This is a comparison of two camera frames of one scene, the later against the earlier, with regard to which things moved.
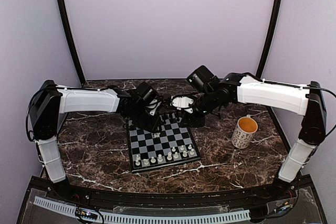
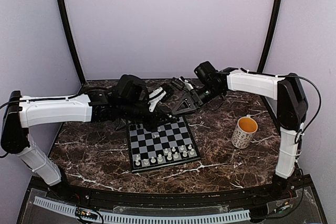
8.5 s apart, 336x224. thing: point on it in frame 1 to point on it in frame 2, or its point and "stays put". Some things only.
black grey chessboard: x=174 y=145 stays put
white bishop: x=159 y=159 stays put
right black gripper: x=193 y=121 to x=191 y=100
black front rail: x=119 y=197 stays put
